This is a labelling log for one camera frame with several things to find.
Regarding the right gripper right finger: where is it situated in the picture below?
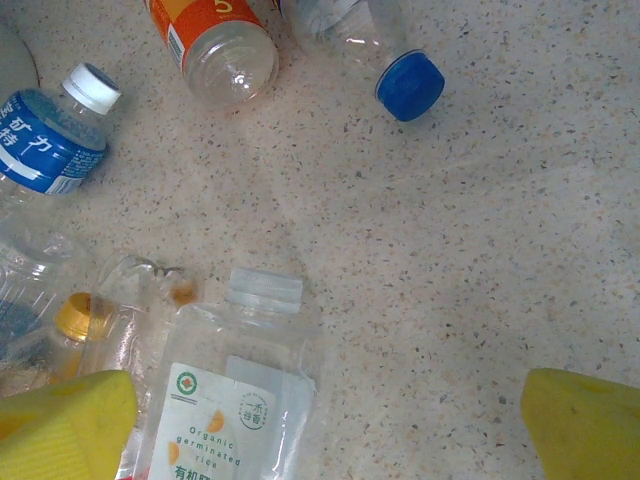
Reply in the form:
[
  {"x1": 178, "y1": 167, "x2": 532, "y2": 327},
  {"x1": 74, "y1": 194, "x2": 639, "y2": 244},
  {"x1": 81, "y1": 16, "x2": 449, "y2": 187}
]
[{"x1": 520, "y1": 368, "x2": 640, "y2": 480}]

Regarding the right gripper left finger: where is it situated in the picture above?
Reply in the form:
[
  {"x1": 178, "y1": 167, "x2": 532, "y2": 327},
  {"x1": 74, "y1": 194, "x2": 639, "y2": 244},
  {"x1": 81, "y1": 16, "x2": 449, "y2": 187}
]
[{"x1": 0, "y1": 369, "x2": 139, "y2": 480}]

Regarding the small blue label bottle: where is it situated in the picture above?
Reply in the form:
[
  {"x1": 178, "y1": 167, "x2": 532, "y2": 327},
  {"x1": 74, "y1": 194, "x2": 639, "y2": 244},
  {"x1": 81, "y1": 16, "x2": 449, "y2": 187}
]
[{"x1": 0, "y1": 294, "x2": 56, "y2": 376}]

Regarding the clear bottle yellow cap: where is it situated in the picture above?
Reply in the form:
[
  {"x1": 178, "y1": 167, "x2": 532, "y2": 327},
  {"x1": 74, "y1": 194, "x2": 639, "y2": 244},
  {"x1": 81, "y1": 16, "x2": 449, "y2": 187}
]
[{"x1": 49, "y1": 252, "x2": 201, "y2": 386}]

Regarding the white label rice drink bottle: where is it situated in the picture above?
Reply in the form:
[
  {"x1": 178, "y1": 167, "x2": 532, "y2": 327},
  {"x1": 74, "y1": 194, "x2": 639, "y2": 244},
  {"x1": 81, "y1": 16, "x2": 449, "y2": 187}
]
[{"x1": 117, "y1": 267, "x2": 326, "y2": 480}]

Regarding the large blue label water bottle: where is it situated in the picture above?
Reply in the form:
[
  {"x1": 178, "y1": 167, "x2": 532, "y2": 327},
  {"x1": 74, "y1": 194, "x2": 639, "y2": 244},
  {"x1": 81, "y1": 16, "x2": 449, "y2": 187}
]
[{"x1": 0, "y1": 62, "x2": 124, "y2": 301}]

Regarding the blue red label bottle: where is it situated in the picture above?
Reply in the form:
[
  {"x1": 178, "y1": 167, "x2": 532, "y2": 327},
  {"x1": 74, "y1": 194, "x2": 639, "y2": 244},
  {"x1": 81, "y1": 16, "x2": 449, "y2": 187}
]
[{"x1": 279, "y1": 0, "x2": 446, "y2": 124}]

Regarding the orange label clear bottle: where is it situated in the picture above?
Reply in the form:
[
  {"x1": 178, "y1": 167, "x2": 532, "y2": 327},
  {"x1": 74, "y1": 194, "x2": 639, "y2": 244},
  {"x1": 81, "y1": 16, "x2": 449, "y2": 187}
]
[{"x1": 144, "y1": 0, "x2": 280, "y2": 107}]

